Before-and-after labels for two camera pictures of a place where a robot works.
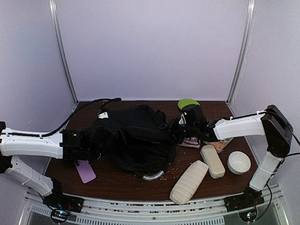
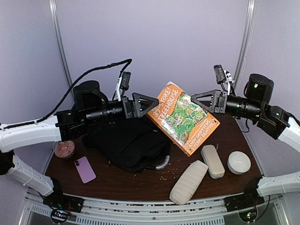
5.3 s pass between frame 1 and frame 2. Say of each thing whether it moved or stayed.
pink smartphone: stayed
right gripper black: moved
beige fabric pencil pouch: stayed
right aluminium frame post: stayed
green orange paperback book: moved
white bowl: stayed
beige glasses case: stayed
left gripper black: moved
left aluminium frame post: stayed
